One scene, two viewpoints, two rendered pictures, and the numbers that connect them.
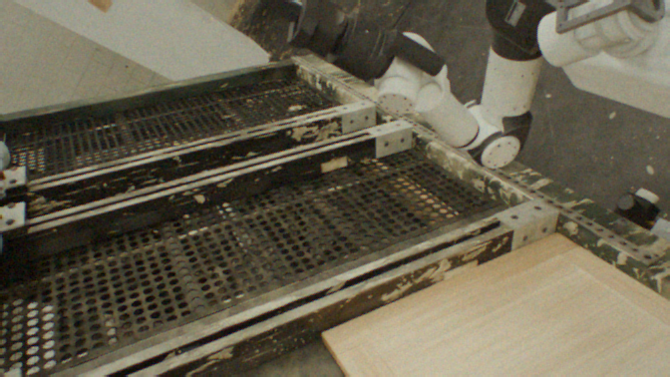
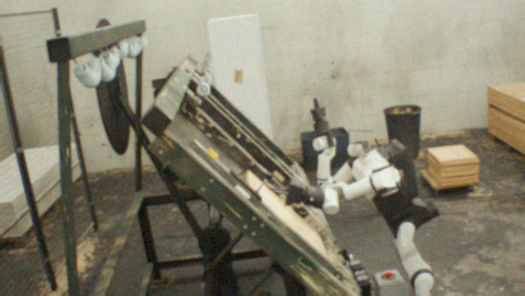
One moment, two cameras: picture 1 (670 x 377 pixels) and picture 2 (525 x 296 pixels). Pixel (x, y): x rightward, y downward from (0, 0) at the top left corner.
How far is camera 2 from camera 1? 2.40 m
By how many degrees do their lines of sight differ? 26
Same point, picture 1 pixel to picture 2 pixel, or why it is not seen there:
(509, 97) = (340, 175)
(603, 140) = not seen: outside the picture
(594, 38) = (355, 149)
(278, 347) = (238, 158)
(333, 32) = (320, 116)
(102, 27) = (226, 86)
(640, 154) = not seen: outside the picture
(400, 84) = (321, 140)
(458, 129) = (322, 171)
